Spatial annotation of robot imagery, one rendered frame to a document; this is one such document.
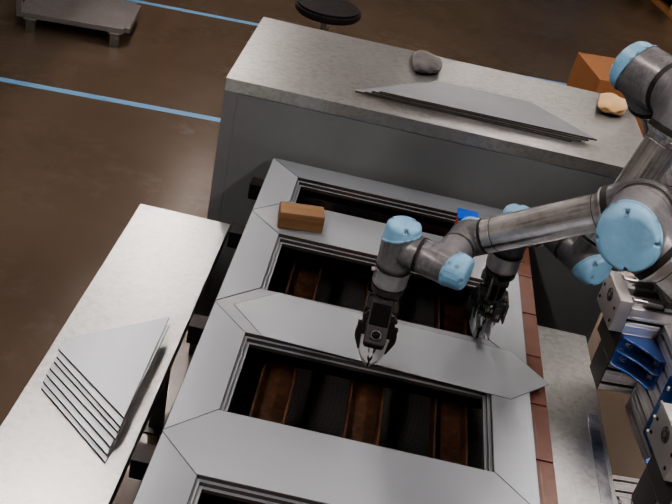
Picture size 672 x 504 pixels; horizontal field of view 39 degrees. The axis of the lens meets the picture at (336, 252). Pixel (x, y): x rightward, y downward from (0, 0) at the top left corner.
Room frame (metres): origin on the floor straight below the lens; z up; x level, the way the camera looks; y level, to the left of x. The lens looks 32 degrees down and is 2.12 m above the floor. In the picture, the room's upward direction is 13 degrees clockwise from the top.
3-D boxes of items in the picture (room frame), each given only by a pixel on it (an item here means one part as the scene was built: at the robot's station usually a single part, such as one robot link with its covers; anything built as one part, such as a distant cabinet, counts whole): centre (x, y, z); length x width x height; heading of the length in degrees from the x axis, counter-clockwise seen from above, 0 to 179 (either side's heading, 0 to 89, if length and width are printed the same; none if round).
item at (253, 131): (2.58, -0.22, 0.51); 1.30 x 0.04 x 1.01; 90
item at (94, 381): (1.50, 0.44, 0.77); 0.45 x 0.20 x 0.04; 0
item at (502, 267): (1.83, -0.38, 1.07); 0.08 x 0.08 x 0.05
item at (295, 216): (2.17, 0.11, 0.87); 0.12 x 0.06 x 0.05; 100
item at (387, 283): (1.66, -0.12, 1.07); 0.08 x 0.08 x 0.05
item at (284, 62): (2.86, -0.22, 1.03); 1.30 x 0.60 x 0.04; 90
